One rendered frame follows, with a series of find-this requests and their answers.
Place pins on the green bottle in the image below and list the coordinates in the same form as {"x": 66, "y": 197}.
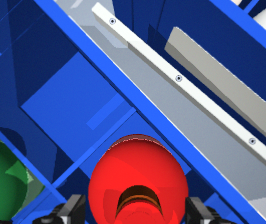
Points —
{"x": 18, "y": 185}

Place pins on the red bottle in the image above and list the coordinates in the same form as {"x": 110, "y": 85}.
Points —
{"x": 137, "y": 181}

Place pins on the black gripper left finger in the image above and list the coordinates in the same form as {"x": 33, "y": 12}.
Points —
{"x": 71, "y": 212}

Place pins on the blue plastic crate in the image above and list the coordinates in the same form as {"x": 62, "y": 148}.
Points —
{"x": 214, "y": 44}
{"x": 57, "y": 112}

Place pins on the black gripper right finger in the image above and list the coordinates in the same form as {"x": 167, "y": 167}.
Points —
{"x": 197, "y": 213}

